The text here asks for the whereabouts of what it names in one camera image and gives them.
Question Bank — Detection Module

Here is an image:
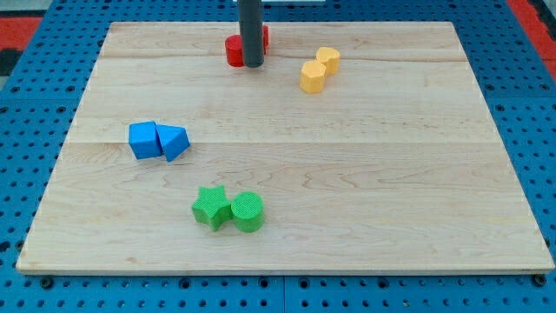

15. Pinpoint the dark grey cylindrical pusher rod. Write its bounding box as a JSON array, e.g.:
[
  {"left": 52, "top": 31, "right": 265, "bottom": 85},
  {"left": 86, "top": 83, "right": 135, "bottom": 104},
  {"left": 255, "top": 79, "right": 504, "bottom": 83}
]
[{"left": 237, "top": 0, "right": 264, "bottom": 68}]

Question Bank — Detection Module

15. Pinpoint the red block behind rod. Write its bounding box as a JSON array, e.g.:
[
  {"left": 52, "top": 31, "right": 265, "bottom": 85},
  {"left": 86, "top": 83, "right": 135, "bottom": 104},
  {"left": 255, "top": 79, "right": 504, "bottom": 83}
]
[{"left": 262, "top": 24, "right": 269, "bottom": 55}]

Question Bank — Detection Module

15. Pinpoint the red cylinder block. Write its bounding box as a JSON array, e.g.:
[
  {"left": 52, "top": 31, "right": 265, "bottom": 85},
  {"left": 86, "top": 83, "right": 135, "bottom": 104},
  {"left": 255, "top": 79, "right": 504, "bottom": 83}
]
[{"left": 224, "top": 35, "right": 244, "bottom": 67}]

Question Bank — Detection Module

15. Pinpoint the yellow hexagon block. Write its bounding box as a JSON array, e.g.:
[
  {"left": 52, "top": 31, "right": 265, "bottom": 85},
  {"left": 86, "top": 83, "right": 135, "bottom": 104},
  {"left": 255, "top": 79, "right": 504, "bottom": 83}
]
[{"left": 300, "top": 60, "right": 326, "bottom": 94}]

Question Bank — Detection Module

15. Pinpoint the yellow heart block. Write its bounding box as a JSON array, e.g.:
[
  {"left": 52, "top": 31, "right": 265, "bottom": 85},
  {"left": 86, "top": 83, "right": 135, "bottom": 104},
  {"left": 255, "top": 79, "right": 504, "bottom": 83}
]
[{"left": 315, "top": 47, "right": 341, "bottom": 76}]

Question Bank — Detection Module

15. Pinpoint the blue triangle block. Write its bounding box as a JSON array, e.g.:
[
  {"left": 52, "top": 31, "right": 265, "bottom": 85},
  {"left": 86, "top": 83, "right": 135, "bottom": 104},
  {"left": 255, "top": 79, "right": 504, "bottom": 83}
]
[{"left": 156, "top": 124, "right": 190, "bottom": 162}]

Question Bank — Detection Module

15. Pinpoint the blue cube block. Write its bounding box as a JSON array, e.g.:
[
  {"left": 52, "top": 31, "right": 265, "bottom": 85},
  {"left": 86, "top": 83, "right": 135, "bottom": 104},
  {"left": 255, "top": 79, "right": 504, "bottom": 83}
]
[{"left": 129, "top": 121, "right": 162, "bottom": 159}]

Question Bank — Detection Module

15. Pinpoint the wooden board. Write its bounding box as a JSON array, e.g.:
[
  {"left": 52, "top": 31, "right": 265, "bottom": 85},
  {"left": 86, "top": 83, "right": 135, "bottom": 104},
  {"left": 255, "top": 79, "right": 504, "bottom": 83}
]
[{"left": 17, "top": 22, "right": 554, "bottom": 276}]

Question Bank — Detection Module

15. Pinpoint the green cylinder block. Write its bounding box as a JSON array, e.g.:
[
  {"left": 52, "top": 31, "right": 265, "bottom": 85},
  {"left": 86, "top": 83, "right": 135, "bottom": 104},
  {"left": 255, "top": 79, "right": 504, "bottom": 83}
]
[{"left": 231, "top": 191, "right": 264, "bottom": 233}]

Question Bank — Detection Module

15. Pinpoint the green star block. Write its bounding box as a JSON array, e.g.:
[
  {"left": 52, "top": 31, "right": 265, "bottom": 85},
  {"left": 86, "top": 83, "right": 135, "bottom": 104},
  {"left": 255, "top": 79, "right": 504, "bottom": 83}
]
[{"left": 192, "top": 185, "right": 233, "bottom": 231}]

